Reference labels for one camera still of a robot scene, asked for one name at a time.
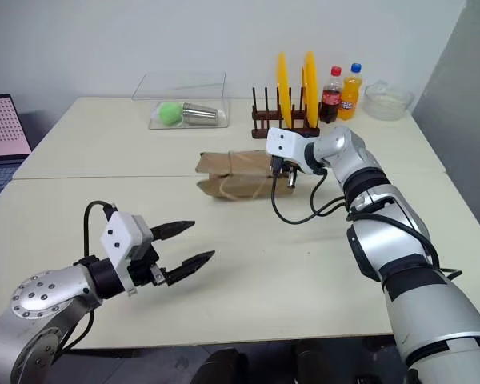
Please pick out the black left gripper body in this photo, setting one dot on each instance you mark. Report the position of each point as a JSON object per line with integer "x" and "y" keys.
{"x": 142, "y": 272}

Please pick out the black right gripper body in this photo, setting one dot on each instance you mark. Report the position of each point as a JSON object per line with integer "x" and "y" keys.
{"x": 291, "y": 173}

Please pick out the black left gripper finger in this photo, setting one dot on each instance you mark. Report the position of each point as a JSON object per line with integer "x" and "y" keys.
{"x": 172, "y": 229}
{"x": 188, "y": 266}

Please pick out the brown paper bag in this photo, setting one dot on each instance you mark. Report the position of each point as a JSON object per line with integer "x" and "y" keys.
{"x": 240, "y": 176}

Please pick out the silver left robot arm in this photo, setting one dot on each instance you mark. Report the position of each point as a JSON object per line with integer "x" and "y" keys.
{"x": 44, "y": 296}

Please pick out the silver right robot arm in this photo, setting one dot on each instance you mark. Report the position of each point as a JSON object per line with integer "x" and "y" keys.
{"x": 404, "y": 248}

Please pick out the dark wooden dish rack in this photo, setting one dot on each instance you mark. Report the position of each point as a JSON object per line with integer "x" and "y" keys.
{"x": 264, "y": 120}

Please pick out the cola bottle red cap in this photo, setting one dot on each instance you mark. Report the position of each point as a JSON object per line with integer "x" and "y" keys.
{"x": 330, "y": 100}

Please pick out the yellow plate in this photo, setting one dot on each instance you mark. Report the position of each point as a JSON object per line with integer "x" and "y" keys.
{"x": 311, "y": 88}
{"x": 284, "y": 88}

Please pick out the orange soda bottle blue cap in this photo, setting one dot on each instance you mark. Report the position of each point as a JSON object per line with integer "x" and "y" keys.
{"x": 351, "y": 96}

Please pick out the dark rounded shape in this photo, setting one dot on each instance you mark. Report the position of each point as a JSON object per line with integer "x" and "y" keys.
{"x": 226, "y": 366}

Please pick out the steel cup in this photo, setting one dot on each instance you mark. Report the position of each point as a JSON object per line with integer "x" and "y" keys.
{"x": 200, "y": 114}

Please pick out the green ball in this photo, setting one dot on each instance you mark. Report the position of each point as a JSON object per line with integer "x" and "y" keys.
{"x": 169, "y": 113}

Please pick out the clear glass bowl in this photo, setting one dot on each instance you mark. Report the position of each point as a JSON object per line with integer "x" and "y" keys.
{"x": 388, "y": 102}

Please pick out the clear plastic box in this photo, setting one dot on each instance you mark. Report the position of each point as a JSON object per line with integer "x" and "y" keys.
{"x": 184, "y": 92}

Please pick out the grey partition panel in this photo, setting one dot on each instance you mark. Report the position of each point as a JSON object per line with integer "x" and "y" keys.
{"x": 464, "y": 120}

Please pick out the laptop with pink screen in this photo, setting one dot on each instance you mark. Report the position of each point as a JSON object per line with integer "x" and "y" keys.
{"x": 2, "y": 128}

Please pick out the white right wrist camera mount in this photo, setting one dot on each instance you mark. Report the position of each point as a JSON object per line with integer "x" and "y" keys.
{"x": 284, "y": 143}

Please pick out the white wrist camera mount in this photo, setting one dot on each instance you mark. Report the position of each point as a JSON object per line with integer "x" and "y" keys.
{"x": 118, "y": 236}
{"x": 284, "y": 143}

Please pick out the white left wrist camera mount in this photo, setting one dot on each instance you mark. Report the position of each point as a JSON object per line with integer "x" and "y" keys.
{"x": 118, "y": 236}

